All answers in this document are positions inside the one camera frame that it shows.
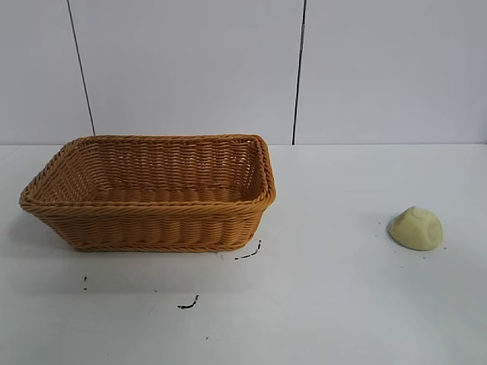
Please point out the pale yellow egg yolk pastry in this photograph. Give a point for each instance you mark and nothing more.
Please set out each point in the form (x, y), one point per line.
(416, 232)

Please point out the woven wicker rectangular basket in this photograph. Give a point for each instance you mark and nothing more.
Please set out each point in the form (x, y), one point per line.
(152, 224)

